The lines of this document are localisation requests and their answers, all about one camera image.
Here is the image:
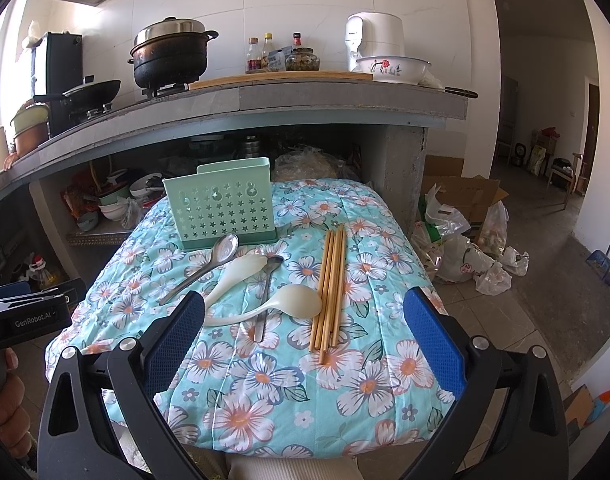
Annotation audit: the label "black frying pan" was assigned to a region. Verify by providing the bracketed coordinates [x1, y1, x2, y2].
[32, 79, 121, 112]

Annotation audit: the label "person left hand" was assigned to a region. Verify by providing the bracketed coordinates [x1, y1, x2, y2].
[0, 348, 33, 458]

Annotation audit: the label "stack of bowls under counter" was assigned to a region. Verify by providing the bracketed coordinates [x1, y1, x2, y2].
[98, 169, 164, 222]

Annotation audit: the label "wooden chopstick three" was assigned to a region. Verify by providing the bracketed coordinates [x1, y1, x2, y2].
[318, 230, 341, 364]

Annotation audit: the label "white plastic bags pile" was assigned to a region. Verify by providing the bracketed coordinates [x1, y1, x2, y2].
[411, 185, 529, 296]

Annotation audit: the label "floral enamel basin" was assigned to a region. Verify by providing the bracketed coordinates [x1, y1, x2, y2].
[352, 55, 431, 84]

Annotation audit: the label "sauce bottle red cap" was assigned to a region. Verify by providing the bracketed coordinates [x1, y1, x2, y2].
[292, 32, 303, 49]

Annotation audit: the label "sauce bottle yellow cap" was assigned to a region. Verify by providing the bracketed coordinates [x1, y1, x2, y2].
[261, 32, 278, 70]

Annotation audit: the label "small metal spoon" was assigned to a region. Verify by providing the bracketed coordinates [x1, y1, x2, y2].
[253, 256, 284, 342]

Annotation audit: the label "black stock pot with lid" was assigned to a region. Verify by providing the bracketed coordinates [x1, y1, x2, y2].
[128, 16, 219, 91]

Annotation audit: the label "floral quilted cloth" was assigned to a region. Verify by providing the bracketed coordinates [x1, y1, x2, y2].
[45, 178, 456, 460]

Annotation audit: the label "cardboard box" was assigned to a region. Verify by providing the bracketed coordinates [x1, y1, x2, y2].
[421, 155, 509, 240]

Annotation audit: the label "wooden cutting board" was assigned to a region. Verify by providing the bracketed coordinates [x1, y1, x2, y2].
[189, 70, 373, 91]

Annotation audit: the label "stacked enamel pots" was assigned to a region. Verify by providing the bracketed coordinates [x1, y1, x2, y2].
[0, 103, 49, 170]

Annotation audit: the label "large metal spoon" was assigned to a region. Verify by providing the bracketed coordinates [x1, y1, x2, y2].
[157, 233, 239, 306]

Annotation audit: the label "green plastic utensil caddy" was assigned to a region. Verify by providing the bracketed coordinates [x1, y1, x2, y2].
[163, 157, 277, 252]

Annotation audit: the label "cooking oil bottle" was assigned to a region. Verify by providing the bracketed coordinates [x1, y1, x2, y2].
[28, 255, 60, 290]

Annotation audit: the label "white plastic ladle spoon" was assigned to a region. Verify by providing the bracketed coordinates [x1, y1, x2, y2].
[203, 284, 322, 327]

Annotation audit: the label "sauce bottle red label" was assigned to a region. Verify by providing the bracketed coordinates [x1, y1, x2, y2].
[245, 37, 262, 73]

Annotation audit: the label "glass jar with pickles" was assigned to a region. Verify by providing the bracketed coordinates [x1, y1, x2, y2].
[284, 47, 320, 72]

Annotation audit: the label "black box appliance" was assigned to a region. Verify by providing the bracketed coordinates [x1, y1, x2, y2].
[31, 32, 84, 138]

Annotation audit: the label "wooden chopstick five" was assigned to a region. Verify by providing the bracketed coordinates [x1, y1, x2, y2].
[332, 224, 346, 347]

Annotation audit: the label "wooden chopstick four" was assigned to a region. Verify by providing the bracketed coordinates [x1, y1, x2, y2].
[323, 227, 340, 349]

